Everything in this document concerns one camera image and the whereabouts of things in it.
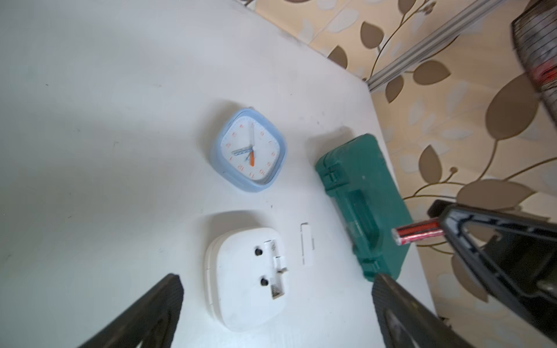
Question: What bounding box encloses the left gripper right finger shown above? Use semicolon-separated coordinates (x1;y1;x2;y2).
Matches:
371;273;471;347

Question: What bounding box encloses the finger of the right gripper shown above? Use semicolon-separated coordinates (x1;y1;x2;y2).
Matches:
438;204;556;341

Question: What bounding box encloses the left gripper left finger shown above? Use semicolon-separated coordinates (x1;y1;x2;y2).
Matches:
81;273;184;347

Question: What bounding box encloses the red battery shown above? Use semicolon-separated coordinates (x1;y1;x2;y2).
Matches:
391;218;445;246

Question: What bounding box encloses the white battery cover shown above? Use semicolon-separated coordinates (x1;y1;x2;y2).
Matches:
300;223;315;267

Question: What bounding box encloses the light blue alarm clock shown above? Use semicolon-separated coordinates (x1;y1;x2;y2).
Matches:
210;108;288;193

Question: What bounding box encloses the green plastic case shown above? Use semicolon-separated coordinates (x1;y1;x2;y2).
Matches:
315;133;413;282

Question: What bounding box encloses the right black wire basket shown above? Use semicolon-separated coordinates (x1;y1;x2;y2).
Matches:
511;0;556;123

